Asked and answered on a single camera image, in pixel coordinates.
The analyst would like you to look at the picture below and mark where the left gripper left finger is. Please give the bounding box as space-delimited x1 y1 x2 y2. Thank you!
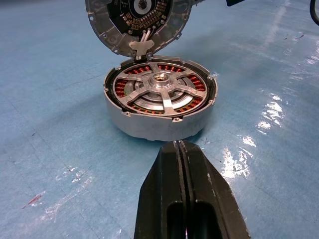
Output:
133 140 188 239

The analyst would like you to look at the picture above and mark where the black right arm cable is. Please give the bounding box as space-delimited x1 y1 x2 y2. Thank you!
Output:
309 0 319 26

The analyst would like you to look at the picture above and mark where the copper wound motor stator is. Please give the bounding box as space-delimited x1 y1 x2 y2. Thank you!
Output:
103 55 219 143

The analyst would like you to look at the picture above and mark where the blue plastic table cover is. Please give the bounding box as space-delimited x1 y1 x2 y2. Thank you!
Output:
0 0 319 239

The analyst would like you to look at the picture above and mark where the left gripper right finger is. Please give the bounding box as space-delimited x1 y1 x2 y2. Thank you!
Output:
179 139 251 239

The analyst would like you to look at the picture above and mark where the hinged round motor lid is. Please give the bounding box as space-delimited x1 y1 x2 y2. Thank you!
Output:
85 0 193 61

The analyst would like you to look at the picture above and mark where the spoked silver rotor black rim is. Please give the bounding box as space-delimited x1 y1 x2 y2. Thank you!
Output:
113 63 208 118

